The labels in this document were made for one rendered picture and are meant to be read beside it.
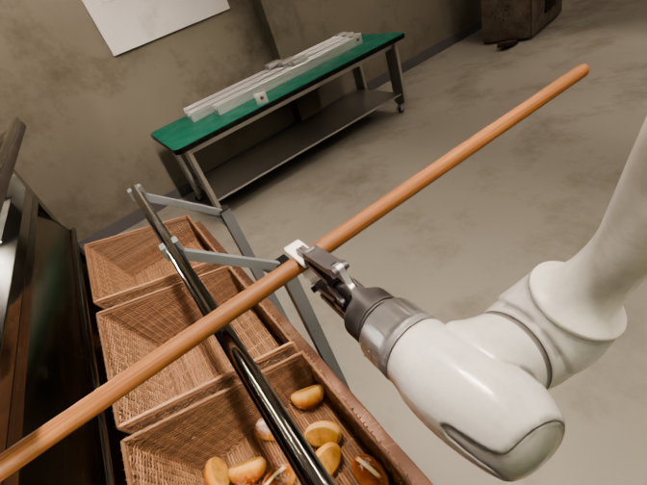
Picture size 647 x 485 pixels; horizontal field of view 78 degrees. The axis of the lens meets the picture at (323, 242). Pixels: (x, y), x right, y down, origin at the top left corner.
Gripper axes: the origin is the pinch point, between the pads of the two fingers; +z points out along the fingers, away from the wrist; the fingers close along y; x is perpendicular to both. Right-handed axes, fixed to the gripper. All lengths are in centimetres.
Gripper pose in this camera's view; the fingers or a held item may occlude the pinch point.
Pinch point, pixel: (304, 261)
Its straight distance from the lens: 65.9
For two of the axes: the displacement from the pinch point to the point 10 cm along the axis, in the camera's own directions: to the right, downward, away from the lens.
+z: -5.3, -3.7, 7.7
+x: 7.9, -5.3, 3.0
